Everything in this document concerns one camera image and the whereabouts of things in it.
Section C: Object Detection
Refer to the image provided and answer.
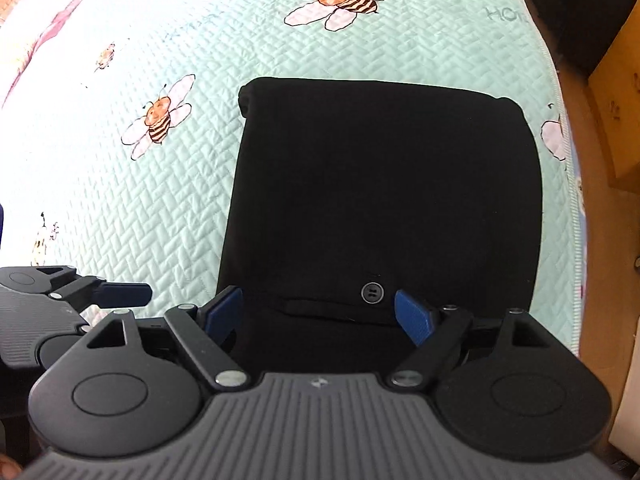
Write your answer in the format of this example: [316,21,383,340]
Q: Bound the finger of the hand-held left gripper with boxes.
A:
[29,265,154,311]

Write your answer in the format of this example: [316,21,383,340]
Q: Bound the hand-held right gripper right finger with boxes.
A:
[390,288,557,389]

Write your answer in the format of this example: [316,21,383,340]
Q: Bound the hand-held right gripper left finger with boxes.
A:
[86,285,248,390]

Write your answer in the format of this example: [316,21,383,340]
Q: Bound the black pants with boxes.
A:
[216,76,544,376]

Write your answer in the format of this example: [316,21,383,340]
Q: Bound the green bee-print quilted bedspread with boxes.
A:
[0,0,586,376]

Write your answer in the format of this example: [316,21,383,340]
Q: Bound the wooden desk with drawers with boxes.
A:
[587,5,640,191]

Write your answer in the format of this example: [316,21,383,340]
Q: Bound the black armchair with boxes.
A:
[515,0,640,76]

